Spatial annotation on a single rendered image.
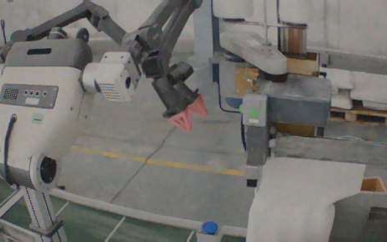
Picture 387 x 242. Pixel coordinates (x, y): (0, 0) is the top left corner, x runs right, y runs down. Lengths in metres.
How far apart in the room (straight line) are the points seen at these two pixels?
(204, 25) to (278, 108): 5.08
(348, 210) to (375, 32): 4.84
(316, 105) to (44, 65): 0.89
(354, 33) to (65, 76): 5.70
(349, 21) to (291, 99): 5.22
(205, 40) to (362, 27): 2.65
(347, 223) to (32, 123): 1.55
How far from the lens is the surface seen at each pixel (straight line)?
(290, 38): 1.78
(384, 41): 6.62
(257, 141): 1.41
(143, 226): 2.28
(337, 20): 6.49
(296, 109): 1.34
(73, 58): 1.23
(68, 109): 1.20
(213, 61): 1.78
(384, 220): 2.08
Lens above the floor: 1.81
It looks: 24 degrees down
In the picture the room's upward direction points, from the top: 3 degrees counter-clockwise
